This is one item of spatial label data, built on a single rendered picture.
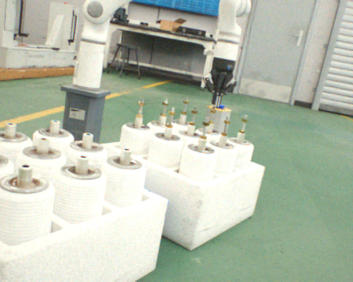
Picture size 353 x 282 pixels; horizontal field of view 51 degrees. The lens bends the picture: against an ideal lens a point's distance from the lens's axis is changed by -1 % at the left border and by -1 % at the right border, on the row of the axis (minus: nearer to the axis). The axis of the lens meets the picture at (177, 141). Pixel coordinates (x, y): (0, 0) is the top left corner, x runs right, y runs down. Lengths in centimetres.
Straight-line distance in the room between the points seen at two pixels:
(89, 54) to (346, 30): 536
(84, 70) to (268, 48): 507
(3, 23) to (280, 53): 419
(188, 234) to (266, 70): 540
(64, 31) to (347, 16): 415
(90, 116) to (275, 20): 515
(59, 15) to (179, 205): 406
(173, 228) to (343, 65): 558
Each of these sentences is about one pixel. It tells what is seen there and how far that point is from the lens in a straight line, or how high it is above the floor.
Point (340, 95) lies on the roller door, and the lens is 643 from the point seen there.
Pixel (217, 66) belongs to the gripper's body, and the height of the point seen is 47.
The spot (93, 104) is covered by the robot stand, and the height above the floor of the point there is 25.
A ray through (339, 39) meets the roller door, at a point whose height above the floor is 113.
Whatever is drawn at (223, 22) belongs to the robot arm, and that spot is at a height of 61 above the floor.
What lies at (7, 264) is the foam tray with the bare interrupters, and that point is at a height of 17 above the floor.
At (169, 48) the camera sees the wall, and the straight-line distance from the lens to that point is 638.
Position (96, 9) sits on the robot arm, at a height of 59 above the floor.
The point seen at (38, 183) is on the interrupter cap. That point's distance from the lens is 64.
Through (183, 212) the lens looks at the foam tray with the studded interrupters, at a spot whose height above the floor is 9.
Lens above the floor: 50
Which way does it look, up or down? 13 degrees down
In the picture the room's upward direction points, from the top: 11 degrees clockwise
